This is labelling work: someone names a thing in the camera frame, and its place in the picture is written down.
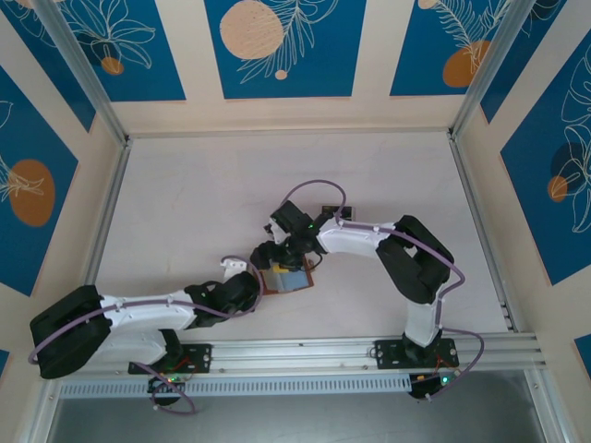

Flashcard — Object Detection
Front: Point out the brown leather card holder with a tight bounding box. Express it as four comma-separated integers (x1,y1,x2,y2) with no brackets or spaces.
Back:
257,258,318,300

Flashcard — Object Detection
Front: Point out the clear acrylic card box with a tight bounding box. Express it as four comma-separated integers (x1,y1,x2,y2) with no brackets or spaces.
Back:
320,204,356,223

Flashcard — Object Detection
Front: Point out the plain black credit card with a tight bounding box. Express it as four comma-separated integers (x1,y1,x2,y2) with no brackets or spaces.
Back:
322,206,355,222

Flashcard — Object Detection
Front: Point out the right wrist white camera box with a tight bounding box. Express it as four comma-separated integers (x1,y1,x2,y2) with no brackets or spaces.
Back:
262,220,288,245

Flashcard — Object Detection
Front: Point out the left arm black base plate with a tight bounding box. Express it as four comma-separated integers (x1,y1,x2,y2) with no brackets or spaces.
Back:
127,342,214,376

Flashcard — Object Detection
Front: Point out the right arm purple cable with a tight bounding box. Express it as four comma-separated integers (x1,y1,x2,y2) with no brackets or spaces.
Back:
281,179,485,402

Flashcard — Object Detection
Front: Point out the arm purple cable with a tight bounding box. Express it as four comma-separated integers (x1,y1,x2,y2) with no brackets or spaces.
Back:
281,179,485,402
28,256,264,414

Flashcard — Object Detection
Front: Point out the aluminium mounting rail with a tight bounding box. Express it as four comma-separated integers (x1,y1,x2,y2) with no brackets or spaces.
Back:
39,331,541,382

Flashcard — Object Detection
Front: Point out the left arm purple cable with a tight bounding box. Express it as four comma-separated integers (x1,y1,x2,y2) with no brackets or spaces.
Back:
28,256,264,414

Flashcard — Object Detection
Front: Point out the slotted grey cable duct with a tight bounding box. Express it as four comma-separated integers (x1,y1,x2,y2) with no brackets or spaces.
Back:
58,373,413,401

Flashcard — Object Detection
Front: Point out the aluminium table end rail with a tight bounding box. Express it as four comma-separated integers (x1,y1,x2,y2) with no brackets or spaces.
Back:
127,127,453,140

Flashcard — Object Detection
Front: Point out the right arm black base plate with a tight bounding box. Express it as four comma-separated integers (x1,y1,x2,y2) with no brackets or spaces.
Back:
374,338,462,371

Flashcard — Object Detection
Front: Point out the aluminium table side rail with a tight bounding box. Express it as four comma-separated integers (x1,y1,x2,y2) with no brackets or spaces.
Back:
85,138,135,290
448,131,516,333

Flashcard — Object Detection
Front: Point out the short aluminium frame post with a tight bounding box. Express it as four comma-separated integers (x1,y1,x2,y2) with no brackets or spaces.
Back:
524,368,567,443
18,377,61,443

